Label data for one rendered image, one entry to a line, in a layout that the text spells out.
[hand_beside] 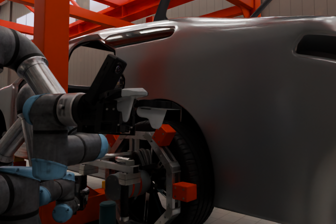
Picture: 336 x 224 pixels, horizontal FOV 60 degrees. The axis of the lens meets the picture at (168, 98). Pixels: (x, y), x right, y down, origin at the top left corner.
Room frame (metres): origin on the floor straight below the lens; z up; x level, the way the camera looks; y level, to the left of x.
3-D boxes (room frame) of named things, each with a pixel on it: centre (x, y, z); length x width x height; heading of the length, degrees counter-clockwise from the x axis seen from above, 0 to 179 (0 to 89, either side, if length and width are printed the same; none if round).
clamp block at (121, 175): (1.34, 0.17, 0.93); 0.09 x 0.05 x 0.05; 137
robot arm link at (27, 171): (0.90, 0.46, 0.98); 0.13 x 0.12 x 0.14; 155
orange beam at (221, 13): (4.46, -0.42, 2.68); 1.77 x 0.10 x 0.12; 47
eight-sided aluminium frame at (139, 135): (1.60, 0.16, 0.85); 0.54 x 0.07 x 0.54; 47
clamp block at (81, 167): (1.57, 0.42, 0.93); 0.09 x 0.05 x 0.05; 137
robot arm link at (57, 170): (0.69, 0.27, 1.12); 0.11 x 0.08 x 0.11; 155
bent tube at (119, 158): (1.45, 0.17, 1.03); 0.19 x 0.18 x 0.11; 137
